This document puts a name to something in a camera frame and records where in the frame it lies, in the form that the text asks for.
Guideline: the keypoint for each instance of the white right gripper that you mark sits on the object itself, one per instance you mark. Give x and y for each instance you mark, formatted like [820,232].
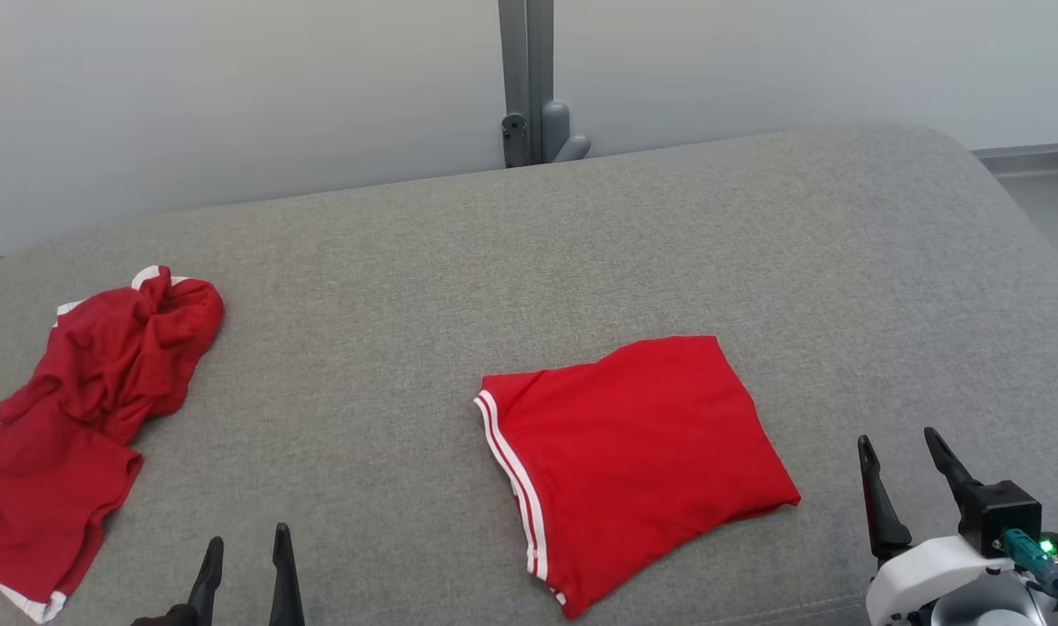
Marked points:
[915,582]

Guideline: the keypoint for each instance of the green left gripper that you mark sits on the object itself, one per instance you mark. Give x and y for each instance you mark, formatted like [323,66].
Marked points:
[168,617]

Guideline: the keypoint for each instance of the red shorts white stripes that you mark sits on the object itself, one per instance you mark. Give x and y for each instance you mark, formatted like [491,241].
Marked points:
[103,382]

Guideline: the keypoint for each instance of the red Bulls jersey white sleeves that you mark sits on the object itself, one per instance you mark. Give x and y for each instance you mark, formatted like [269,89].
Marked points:
[633,452]

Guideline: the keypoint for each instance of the grey fabric sofa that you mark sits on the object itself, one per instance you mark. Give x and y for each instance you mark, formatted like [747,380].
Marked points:
[407,304]

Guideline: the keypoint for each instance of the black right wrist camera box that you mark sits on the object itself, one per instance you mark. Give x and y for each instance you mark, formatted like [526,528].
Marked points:
[1002,517]

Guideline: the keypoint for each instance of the dark grey post bracket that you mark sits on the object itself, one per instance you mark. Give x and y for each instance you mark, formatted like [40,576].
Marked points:
[515,139]

